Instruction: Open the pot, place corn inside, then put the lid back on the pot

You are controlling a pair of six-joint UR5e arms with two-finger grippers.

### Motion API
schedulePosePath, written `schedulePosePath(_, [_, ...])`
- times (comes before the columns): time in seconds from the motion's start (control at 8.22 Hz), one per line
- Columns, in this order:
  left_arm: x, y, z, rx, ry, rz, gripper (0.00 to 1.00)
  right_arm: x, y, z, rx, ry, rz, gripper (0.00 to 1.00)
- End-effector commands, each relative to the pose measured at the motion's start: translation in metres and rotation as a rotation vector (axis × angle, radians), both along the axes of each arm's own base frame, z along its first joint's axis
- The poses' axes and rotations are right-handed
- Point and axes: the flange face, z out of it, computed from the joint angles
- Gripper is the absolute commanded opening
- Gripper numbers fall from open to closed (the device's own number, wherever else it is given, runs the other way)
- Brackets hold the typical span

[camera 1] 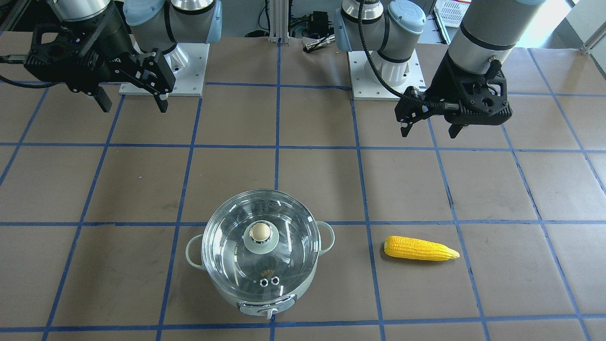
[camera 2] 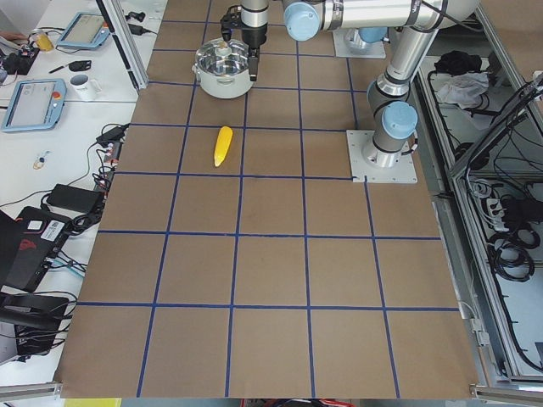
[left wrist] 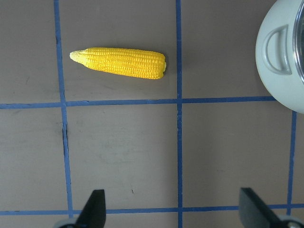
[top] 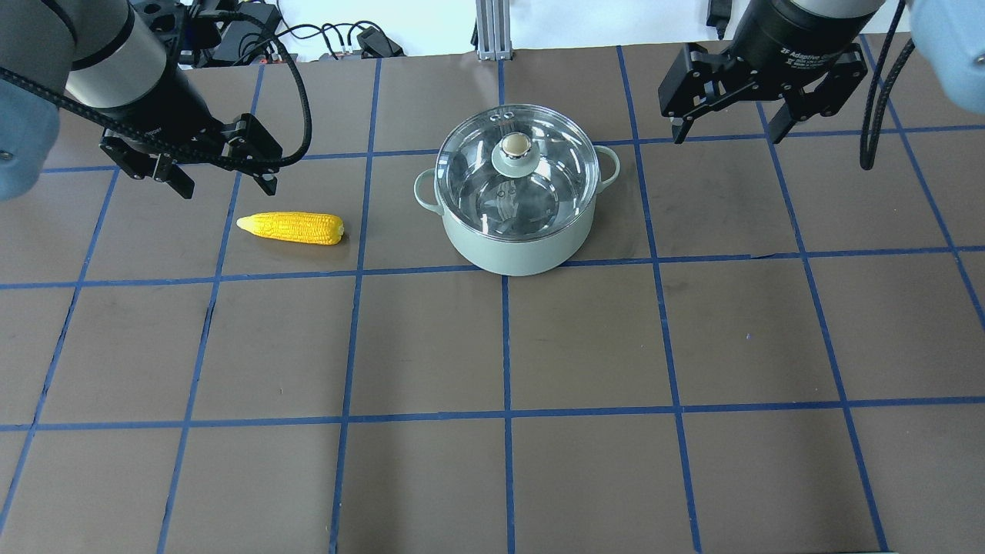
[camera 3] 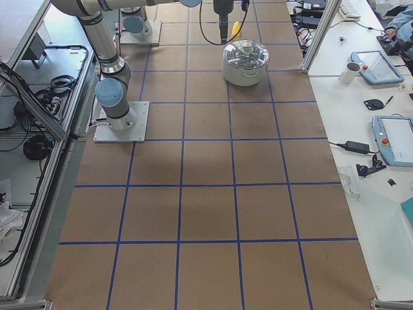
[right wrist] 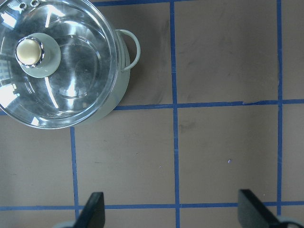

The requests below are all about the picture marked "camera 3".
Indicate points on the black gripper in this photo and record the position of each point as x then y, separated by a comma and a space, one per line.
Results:
222, 8

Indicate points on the yellow corn cob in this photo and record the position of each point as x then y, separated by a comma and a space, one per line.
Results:
236, 29

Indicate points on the pale green cooking pot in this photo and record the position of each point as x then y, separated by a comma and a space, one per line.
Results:
243, 77

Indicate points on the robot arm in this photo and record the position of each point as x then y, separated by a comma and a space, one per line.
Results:
135, 21
112, 90

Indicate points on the white keyboard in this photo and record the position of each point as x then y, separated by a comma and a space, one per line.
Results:
348, 12

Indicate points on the white mug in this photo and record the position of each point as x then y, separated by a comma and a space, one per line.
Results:
350, 72

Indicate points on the far teach pendant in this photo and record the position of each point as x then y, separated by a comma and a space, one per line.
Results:
376, 67

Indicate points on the teach pendant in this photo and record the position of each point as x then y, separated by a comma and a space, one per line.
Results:
394, 139
376, 67

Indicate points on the black power adapter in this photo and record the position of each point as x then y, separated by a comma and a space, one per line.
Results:
357, 147

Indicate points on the near teach pendant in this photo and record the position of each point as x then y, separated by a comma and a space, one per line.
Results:
394, 139

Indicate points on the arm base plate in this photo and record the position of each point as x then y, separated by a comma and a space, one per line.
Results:
131, 127
152, 39

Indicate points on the aluminium frame post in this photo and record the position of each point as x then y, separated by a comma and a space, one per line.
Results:
321, 31

